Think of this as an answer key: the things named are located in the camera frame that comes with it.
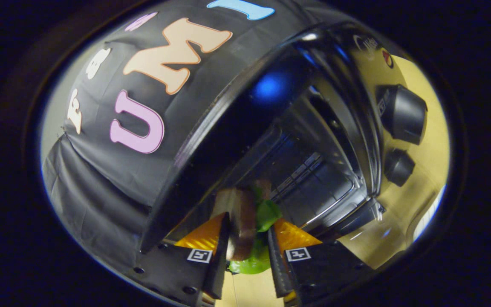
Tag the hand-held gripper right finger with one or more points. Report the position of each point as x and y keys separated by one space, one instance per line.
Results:
x=277 y=268

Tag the black backdrop cloth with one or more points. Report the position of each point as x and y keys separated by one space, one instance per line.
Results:
x=100 y=179

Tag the black toaster oven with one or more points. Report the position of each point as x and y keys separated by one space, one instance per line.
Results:
x=228 y=128

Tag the white bread lettuce sandwich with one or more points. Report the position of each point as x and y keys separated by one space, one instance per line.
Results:
x=243 y=221

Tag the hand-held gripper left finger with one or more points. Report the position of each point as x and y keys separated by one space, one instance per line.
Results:
x=220 y=264

